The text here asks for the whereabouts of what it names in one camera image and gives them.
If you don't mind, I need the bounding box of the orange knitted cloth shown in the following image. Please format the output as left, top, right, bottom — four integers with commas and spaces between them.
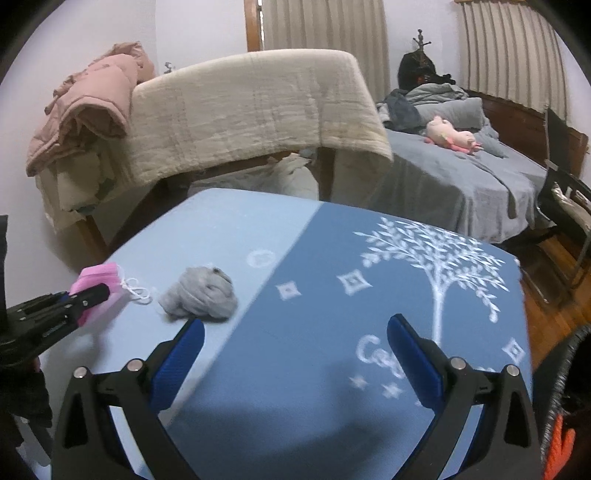
543, 414, 576, 480

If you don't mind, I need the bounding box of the pink face mask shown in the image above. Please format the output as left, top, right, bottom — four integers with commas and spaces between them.
68, 262, 152, 327

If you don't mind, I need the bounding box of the black trash bin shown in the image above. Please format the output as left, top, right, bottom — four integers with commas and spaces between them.
533, 325, 590, 479

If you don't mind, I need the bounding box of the grey crumpled sock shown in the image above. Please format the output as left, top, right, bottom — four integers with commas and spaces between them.
158, 267, 238, 321

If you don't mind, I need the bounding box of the blue tree-print table cloth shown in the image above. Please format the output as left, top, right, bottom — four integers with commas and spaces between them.
44, 189, 532, 479

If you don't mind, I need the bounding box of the pink jacket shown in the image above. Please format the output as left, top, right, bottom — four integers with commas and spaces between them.
26, 41, 155, 177

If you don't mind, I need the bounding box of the black office chair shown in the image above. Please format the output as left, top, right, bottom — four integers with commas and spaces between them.
517, 108, 590, 305

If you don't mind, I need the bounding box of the grey bed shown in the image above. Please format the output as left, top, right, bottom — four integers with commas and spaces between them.
368, 82, 548, 244

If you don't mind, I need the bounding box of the beige quilt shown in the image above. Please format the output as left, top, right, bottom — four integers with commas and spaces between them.
32, 49, 393, 230

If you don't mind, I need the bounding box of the wooden headboard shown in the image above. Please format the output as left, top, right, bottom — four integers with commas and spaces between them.
468, 90, 588, 177

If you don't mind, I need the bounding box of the pink plush toy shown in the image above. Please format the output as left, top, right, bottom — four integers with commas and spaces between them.
425, 115, 483, 154

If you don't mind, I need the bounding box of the grey pillow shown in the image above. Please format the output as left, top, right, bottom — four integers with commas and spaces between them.
416, 97, 486, 131

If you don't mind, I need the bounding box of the dark teal clothing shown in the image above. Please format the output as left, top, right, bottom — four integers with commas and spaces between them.
377, 89, 426, 133

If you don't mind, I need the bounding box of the black coat rack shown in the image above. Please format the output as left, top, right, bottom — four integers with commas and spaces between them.
398, 29, 457, 91

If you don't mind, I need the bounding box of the right beige curtain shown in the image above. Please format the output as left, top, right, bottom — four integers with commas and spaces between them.
458, 1, 568, 119

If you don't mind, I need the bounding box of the beige curtain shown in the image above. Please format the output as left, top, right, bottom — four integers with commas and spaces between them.
458, 1, 568, 119
260, 0, 391, 101

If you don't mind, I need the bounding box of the left beige curtain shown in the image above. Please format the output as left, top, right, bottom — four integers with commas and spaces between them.
260, 0, 391, 101

